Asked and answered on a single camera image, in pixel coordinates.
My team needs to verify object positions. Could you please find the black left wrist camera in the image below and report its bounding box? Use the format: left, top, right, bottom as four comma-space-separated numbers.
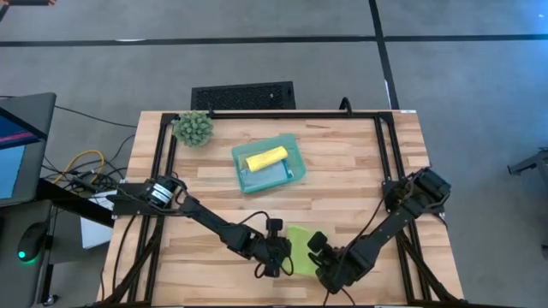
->
265, 217, 285, 237

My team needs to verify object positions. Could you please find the black floor stand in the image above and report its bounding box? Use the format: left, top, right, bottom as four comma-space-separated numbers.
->
507, 148, 548, 176

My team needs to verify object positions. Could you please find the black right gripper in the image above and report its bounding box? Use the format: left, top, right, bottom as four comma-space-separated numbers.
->
308, 247, 365, 295

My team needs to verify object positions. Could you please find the dark grey laptop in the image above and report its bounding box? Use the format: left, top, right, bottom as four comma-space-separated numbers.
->
0, 92, 57, 209

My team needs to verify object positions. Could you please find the black computer mouse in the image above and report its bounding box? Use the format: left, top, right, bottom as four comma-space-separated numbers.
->
16, 222, 50, 264

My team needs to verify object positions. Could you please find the teal translucent plastic bin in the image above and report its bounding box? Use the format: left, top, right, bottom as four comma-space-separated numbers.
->
230, 133, 307, 194

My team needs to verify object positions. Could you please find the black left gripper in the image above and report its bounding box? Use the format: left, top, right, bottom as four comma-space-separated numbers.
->
254, 237, 297, 278

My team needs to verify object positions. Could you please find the lime green microfiber towel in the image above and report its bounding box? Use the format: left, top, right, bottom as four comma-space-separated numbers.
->
285, 225, 320, 277

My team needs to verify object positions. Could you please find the light blue microfiber towel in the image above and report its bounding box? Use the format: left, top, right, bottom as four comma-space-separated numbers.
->
238, 158, 295, 193

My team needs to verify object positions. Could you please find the yellow cable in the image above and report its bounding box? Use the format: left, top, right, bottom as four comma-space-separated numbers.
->
53, 149, 106, 185

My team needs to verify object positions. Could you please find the dark grey side desk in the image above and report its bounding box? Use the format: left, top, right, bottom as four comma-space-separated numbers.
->
0, 177, 116, 308

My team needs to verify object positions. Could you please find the black aluminium table frame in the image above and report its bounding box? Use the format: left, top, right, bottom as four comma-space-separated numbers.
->
96, 110, 466, 307

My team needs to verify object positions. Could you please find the white paper sheet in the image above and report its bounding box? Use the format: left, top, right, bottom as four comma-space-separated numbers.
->
80, 190, 117, 250

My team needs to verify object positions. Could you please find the yellow microfiber towel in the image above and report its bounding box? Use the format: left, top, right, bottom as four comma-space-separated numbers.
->
245, 145, 289, 174

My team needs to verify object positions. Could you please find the artificial plant in white pot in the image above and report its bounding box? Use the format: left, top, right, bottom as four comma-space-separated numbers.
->
171, 110, 215, 148

